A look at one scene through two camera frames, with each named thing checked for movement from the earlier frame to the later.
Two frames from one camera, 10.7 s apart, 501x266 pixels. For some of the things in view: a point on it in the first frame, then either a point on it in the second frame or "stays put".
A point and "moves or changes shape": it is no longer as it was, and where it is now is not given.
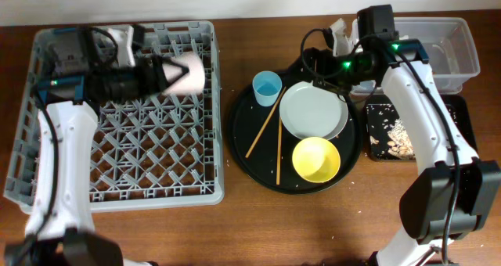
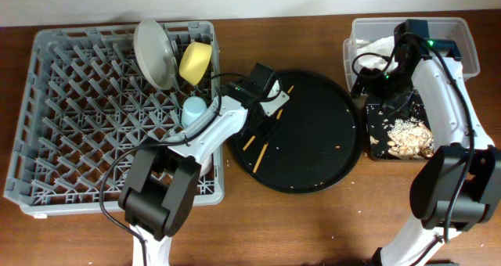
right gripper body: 348,66 to 394,90
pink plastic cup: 193,82 to 206,167
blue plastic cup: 267,85 moves or changes shape
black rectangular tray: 388,138 stays put
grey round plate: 310,111 to 156,53
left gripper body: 126,82 to 264,123
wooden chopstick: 265,122 moves or changes shape
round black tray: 310,141 stays put
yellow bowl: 316,159 to 194,60
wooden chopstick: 279,151 to 261,157
